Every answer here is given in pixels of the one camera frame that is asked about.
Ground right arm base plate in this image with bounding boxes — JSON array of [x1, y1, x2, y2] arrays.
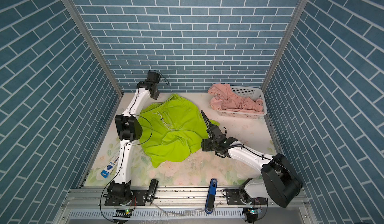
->
[[222, 189, 268, 206]]

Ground pink shorts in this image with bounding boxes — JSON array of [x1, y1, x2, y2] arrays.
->
[[208, 84, 264, 114]]

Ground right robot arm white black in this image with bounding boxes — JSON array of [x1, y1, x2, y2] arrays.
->
[[201, 137, 303, 208]]

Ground aluminium front rail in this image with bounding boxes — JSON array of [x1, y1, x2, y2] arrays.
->
[[61, 185, 310, 209]]

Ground green circuit board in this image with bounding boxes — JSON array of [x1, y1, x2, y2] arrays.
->
[[246, 208, 261, 215], [114, 209, 133, 218]]

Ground blue black handheld device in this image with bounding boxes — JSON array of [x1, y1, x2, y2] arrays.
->
[[205, 179, 218, 215]]

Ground left green circuit board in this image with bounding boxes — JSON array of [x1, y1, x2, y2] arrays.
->
[[114, 209, 133, 218]]

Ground lime green shorts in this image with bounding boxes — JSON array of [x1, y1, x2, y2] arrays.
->
[[139, 94, 209, 168]]

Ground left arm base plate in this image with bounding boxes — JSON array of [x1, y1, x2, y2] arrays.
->
[[103, 189, 148, 207]]

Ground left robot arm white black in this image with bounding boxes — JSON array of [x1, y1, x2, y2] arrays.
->
[[105, 79, 160, 206]]

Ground right green circuit board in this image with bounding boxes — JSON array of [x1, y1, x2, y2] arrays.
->
[[246, 208, 261, 215]]

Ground white plastic laundry basket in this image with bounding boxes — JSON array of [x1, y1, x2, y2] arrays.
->
[[216, 86, 268, 119]]

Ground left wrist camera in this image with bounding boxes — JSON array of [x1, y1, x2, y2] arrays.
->
[[147, 70, 162, 84]]

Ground blue white card label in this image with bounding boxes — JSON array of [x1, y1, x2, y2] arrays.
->
[[101, 151, 120, 179]]

